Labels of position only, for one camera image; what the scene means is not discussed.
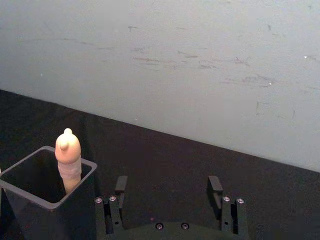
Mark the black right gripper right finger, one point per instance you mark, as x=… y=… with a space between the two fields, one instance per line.
x=226 y=212

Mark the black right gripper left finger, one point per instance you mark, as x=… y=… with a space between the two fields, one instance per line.
x=115 y=207

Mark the black square holder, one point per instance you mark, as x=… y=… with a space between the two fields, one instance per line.
x=53 y=200

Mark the black table cloth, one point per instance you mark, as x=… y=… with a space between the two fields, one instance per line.
x=175 y=170

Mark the plain pale wall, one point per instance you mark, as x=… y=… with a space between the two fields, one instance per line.
x=160 y=62

